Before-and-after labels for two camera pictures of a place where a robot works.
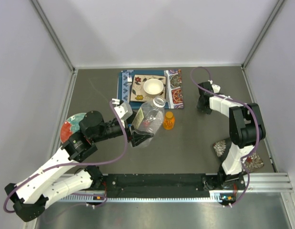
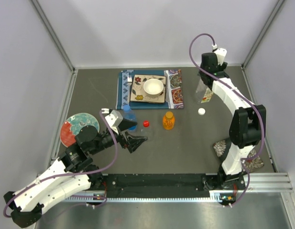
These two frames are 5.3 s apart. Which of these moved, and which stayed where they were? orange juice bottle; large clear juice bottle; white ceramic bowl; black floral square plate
Moved: large clear juice bottle
Stayed: white ceramic bowl; black floral square plate; orange juice bottle
